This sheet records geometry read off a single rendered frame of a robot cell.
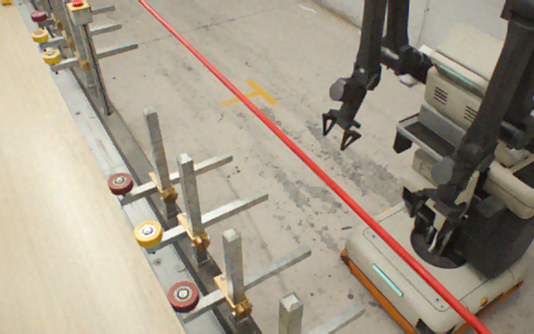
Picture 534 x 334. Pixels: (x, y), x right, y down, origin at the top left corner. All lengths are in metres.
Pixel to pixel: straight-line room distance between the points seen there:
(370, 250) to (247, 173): 1.04
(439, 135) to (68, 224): 1.20
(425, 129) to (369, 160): 1.45
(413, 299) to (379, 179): 1.03
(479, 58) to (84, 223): 1.24
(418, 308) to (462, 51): 1.10
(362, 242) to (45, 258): 1.35
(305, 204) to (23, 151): 1.53
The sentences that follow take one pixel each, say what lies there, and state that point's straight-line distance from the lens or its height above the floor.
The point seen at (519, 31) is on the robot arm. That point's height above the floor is 1.55.
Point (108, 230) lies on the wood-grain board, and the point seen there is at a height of 0.90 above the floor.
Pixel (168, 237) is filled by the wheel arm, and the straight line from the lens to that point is 1.45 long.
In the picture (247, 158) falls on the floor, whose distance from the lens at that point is 2.95.
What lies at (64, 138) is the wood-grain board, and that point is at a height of 0.90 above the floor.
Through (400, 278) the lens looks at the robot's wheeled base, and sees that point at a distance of 2.09.
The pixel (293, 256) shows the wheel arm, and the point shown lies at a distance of 1.42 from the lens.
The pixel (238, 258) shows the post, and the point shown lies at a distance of 1.16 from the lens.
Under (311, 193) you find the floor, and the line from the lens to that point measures 2.73.
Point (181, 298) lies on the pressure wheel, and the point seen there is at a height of 0.90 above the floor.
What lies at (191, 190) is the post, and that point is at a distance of 1.29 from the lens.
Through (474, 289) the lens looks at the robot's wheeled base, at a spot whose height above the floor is 0.28.
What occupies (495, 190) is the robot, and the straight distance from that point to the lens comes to 1.92.
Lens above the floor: 1.96
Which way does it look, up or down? 43 degrees down
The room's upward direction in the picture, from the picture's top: 1 degrees clockwise
